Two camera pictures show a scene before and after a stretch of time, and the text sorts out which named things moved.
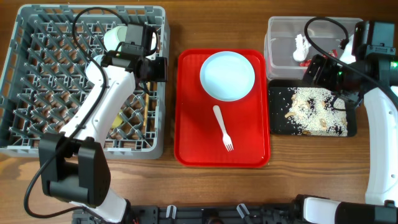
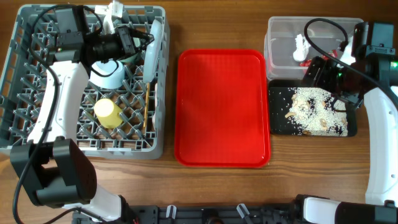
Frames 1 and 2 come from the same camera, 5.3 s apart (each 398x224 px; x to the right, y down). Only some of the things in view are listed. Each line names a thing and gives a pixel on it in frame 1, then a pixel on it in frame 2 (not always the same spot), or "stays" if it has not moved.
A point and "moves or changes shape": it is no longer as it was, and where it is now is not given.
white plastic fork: [226, 139] to [156, 102]
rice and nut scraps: [311, 111] stays
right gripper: [324, 79] stays
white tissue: [302, 48] stays
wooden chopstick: [146, 104] stays
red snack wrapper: [307, 63] stays
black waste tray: [298, 107] stays
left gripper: [161, 73] to [125, 35]
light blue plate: [227, 76] moves or changes shape
